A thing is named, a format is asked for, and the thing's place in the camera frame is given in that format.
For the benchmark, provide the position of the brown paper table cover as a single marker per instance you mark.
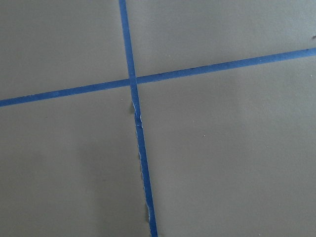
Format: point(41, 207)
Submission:
point(157, 118)

